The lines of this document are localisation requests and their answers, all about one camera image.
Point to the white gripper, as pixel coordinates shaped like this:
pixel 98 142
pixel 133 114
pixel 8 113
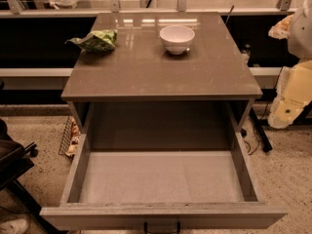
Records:
pixel 301 36

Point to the grey top drawer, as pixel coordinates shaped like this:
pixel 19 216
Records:
pixel 161 162

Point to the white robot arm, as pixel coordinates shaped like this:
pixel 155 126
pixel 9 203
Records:
pixel 300 35

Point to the grey cabinet with glossy top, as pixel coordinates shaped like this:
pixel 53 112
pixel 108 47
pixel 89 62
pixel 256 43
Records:
pixel 140 69

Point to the black metal stand leg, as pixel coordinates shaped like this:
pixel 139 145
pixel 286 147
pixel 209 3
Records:
pixel 263 137

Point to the white ceramic bowl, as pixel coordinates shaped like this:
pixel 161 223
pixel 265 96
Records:
pixel 176 39

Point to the green chip bag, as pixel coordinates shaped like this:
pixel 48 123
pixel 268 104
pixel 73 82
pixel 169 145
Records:
pixel 97 41

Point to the black office chair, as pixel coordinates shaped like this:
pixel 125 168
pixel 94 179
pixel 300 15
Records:
pixel 14 162

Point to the white shoe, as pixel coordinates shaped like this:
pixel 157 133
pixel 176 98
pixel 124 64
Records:
pixel 16 226

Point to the wire basket with snacks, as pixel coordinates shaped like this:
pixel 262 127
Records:
pixel 70 139

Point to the black drawer handle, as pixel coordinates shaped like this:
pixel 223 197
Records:
pixel 161 229

